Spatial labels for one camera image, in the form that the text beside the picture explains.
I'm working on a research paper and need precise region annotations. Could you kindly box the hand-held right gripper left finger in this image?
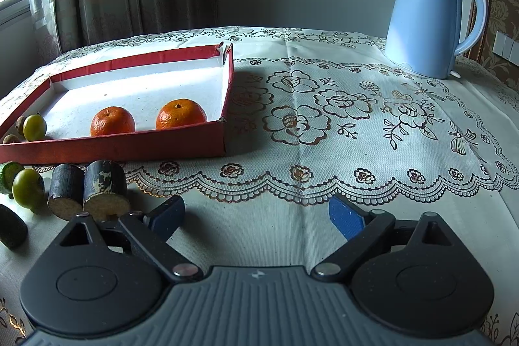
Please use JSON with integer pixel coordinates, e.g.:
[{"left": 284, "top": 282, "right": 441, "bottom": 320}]
[{"left": 57, "top": 195, "right": 203, "bottom": 284}]

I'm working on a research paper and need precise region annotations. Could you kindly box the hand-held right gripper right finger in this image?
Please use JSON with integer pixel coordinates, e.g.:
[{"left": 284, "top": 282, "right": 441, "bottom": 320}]
[{"left": 310, "top": 194, "right": 459, "bottom": 284}]

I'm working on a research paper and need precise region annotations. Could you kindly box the mottled dark sugarcane piece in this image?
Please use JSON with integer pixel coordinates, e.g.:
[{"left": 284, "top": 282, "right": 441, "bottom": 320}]
[{"left": 83, "top": 160, "right": 131, "bottom": 220}]

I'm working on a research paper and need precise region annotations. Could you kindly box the orange mandarin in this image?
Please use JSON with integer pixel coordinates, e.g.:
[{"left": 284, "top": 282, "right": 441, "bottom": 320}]
[
  {"left": 156, "top": 99, "right": 208, "bottom": 130},
  {"left": 90, "top": 107, "right": 136, "bottom": 137}
]

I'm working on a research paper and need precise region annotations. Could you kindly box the red cardboard tray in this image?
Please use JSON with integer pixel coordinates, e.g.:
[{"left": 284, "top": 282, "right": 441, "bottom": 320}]
[{"left": 0, "top": 41, "right": 236, "bottom": 165}]

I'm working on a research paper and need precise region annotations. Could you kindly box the green plum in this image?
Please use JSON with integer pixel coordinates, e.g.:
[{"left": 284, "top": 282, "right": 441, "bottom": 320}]
[
  {"left": 12, "top": 168, "right": 45, "bottom": 209},
  {"left": 22, "top": 114, "right": 46, "bottom": 142}
]

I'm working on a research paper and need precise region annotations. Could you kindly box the green cucumber piece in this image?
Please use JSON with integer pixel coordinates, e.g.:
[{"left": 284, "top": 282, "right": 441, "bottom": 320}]
[
  {"left": 0, "top": 204, "right": 28, "bottom": 249},
  {"left": 0, "top": 161, "right": 26, "bottom": 195}
]

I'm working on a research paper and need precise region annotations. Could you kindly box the white floral tablecloth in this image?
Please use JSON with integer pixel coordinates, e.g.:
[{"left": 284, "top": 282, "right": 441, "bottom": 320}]
[{"left": 0, "top": 26, "right": 519, "bottom": 346}]

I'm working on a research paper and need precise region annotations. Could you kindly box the light blue electric kettle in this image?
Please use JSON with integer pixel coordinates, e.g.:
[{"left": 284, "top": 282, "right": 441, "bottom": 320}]
[{"left": 383, "top": 0, "right": 488, "bottom": 80}]

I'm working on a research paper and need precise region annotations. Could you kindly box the white wall switch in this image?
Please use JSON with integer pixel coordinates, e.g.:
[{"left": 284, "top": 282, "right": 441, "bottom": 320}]
[{"left": 495, "top": 30, "right": 519, "bottom": 65}]

